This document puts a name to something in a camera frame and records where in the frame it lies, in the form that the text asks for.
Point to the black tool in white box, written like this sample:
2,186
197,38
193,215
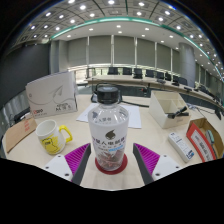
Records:
176,113

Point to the flat round red coaster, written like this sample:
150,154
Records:
121,166

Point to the small teal object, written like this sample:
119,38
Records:
210,136

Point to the clear bottle with black cap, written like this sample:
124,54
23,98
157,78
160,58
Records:
108,130

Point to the group of ceiling lights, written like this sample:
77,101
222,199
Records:
82,7

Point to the white paper ream carton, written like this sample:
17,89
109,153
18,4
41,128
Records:
50,95

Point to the long curved conference desk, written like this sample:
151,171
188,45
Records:
133,81

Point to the open white cardboard box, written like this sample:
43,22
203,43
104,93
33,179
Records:
161,111

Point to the row of black office chairs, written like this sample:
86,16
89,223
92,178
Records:
138,71

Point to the white mug with yellow print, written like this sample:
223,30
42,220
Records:
48,135

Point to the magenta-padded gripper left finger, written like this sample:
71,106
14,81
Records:
76,159

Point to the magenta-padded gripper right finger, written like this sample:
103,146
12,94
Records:
147,159

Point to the black table microphone base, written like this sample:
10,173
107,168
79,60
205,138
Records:
218,114

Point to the brown kraft envelope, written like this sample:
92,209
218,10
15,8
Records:
18,133

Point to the open brown box, red side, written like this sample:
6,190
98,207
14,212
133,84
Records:
200,141

